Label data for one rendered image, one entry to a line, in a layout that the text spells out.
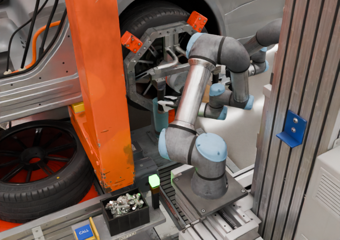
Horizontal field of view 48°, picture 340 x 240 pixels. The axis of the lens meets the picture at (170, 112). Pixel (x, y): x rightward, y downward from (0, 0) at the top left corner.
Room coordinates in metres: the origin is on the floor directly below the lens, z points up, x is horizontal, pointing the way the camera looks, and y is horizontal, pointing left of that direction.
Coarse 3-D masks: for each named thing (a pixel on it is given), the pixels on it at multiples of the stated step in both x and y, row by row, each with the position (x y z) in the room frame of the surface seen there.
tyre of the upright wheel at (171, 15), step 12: (156, 0) 2.26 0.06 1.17; (132, 12) 2.13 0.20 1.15; (144, 12) 2.08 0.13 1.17; (156, 12) 2.05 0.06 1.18; (168, 12) 2.06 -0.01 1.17; (180, 12) 2.10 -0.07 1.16; (120, 24) 2.08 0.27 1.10; (132, 24) 2.01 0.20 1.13; (144, 24) 1.99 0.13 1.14; (156, 24) 2.02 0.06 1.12; (120, 36) 1.99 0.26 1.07; (144, 108) 1.98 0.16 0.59
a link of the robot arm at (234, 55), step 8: (224, 40) 1.39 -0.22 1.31; (232, 40) 1.40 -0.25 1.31; (224, 48) 1.37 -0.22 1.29; (232, 48) 1.37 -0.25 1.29; (240, 48) 1.38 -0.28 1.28; (224, 56) 1.36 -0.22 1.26; (232, 56) 1.35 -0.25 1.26; (240, 56) 1.36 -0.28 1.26; (248, 56) 1.40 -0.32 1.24; (224, 64) 1.37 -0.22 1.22; (232, 64) 1.36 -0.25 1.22; (240, 64) 1.36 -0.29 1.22; (248, 64) 1.39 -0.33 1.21; (232, 72) 1.39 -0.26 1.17; (240, 72) 1.38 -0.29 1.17; (232, 80) 1.45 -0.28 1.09; (240, 80) 1.42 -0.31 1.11; (232, 88) 1.49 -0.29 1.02; (240, 88) 1.45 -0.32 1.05; (248, 88) 1.50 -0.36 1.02; (232, 96) 1.56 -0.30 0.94; (240, 96) 1.48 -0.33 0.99; (248, 96) 1.52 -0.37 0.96; (232, 104) 1.54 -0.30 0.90; (240, 104) 1.51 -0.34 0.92; (248, 104) 1.51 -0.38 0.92
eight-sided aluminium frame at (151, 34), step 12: (168, 24) 2.02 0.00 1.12; (180, 24) 2.04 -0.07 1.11; (144, 36) 1.94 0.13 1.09; (156, 36) 1.93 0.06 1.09; (144, 48) 1.90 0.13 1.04; (132, 60) 1.86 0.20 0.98; (132, 72) 1.86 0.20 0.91; (132, 84) 1.88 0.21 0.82; (132, 96) 1.85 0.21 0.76; (180, 96) 2.05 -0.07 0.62
